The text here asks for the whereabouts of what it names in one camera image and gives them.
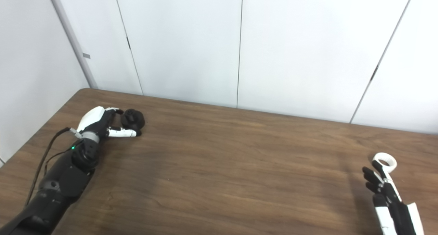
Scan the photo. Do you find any white ring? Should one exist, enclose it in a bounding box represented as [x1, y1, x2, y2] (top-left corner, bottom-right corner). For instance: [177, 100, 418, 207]
[372, 153, 398, 171]

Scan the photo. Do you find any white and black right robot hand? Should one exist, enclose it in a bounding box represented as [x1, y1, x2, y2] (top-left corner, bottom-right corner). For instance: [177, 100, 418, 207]
[362, 160, 425, 235]

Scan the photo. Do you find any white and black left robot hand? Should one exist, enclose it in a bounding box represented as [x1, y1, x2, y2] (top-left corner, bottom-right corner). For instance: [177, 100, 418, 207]
[76, 106, 142, 138]

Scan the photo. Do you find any grey wall corner post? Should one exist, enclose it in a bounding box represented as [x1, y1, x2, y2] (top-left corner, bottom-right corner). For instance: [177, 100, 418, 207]
[46, 0, 98, 89]

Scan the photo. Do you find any round black part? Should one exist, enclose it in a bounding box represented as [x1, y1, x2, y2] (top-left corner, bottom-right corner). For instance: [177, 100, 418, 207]
[120, 109, 145, 132]

